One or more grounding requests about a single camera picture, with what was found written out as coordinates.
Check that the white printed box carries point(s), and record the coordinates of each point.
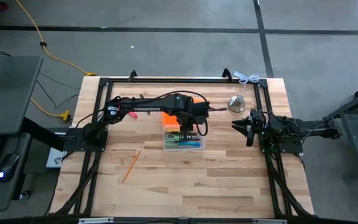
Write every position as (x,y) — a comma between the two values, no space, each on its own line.
(54,158)

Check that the metal cone weight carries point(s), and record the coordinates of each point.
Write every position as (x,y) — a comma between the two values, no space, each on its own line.
(237,105)

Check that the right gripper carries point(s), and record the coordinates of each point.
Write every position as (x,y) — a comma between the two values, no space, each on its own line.
(259,127)

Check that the black computer mouse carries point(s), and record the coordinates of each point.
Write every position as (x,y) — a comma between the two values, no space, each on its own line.
(8,166)

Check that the pink highlighter pen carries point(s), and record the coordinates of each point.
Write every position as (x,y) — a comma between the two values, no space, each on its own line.
(133,115)

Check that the desk caster wheel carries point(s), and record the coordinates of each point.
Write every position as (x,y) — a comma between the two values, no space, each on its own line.
(25,195)

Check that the blue pen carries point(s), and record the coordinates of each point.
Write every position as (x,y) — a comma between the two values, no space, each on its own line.
(193,144)

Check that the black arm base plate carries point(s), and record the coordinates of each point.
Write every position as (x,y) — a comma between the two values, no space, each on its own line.
(71,144)
(291,149)

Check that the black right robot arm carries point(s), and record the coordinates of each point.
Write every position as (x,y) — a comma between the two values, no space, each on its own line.
(306,129)

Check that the orange pencil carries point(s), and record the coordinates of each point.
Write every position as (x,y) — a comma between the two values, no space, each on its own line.
(133,164)

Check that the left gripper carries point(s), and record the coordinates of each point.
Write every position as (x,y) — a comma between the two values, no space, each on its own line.
(188,110)

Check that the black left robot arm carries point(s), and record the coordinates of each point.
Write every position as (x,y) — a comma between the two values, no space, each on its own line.
(148,109)

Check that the clear supply box orange lid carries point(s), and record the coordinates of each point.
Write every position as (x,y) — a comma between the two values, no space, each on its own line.
(168,119)

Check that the silver bracket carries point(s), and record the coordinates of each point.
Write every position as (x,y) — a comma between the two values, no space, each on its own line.
(95,220)
(269,221)

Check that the dark grey desk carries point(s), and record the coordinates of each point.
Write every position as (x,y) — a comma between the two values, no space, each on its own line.
(11,93)

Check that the black desk leg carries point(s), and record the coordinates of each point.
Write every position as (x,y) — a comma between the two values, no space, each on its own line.
(42,133)

